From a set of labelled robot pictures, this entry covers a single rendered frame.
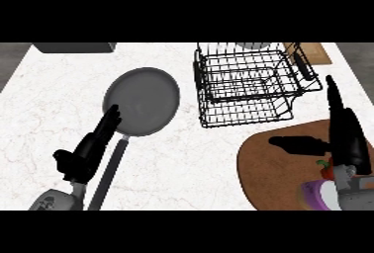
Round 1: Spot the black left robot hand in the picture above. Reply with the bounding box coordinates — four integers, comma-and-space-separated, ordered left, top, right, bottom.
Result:
51, 104, 122, 185

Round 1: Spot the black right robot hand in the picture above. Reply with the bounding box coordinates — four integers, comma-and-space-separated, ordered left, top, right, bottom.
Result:
267, 74, 374, 176

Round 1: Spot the round brown cutting board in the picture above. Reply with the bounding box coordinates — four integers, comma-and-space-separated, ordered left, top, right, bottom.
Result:
235, 119, 374, 211

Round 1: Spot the tan wooden board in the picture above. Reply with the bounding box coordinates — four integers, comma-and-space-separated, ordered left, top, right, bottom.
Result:
282, 42, 334, 65

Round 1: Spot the red pepper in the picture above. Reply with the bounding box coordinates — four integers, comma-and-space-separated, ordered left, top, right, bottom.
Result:
315, 159, 335, 182

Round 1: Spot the grey frying pan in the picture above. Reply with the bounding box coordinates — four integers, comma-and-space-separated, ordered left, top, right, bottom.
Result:
85, 66, 183, 211

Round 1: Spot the dark grey appliance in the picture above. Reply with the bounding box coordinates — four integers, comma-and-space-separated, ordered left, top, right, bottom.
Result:
31, 42, 118, 54

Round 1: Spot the pale grey round object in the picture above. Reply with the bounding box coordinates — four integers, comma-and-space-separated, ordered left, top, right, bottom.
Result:
235, 42, 272, 51

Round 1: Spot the black tiered wire basket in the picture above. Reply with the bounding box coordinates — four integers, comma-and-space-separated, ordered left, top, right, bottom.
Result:
192, 42, 323, 128

